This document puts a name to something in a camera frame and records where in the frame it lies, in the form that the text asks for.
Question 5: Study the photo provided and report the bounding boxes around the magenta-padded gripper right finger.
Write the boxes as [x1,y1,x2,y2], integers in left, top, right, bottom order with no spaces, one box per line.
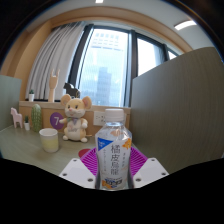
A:
[128,146,170,189]

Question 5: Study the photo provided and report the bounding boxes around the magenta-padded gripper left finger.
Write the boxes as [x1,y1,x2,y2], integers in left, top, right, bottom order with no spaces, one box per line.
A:
[59,147,100,190]

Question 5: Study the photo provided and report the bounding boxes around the clear plastic water bottle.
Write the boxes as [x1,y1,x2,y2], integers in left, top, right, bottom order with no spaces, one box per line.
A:
[94,108,133,191]

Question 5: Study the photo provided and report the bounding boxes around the pale yellow cup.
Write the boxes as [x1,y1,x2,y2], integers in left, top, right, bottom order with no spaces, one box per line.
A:
[38,127,60,154]

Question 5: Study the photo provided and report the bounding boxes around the beige mouse plush toy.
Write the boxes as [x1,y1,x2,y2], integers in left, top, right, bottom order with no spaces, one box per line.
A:
[59,94,93,143]

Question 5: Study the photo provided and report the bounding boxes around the round purple number sign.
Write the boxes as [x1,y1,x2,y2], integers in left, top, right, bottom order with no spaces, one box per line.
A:
[49,112,65,131]

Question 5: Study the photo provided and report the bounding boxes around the tall green cactus ornament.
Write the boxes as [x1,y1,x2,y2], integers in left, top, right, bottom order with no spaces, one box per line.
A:
[30,103,43,133]

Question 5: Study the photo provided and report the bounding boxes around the small plant in white pot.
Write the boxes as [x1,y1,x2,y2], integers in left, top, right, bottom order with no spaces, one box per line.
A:
[27,89,35,102]
[23,115,31,131]

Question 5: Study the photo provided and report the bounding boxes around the grey green desk partition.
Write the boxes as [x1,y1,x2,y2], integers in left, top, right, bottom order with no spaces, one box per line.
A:
[129,46,224,174]

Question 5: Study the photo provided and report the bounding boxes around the wooden desk back ledge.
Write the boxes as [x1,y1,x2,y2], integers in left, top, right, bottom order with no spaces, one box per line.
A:
[18,100,132,134]

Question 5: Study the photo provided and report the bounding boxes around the pink horse figurine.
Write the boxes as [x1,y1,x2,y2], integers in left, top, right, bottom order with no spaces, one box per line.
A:
[10,107,24,129]

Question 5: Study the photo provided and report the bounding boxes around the black horse figurine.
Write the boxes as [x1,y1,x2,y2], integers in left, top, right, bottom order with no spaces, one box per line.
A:
[63,82,80,99]

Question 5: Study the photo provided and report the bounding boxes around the wooden hand figure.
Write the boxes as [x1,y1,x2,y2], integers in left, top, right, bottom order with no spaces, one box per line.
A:
[48,68,61,103]

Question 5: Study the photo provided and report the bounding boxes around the pale green desk partition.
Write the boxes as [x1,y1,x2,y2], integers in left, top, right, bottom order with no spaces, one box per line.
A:
[0,74,23,131]

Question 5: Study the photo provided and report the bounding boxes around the dark-framed window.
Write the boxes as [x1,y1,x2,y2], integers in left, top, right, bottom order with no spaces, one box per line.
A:
[68,23,179,108]

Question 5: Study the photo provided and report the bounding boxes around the grey white curtain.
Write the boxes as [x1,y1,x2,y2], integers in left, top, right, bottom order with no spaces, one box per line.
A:
[25,21,87,101]

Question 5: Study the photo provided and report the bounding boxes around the ceiling lights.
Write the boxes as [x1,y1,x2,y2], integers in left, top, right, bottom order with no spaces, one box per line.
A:
[94,0,198,31]

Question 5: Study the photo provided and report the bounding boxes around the white wall socket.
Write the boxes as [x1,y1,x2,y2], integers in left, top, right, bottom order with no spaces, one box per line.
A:
[93,110,107,127]

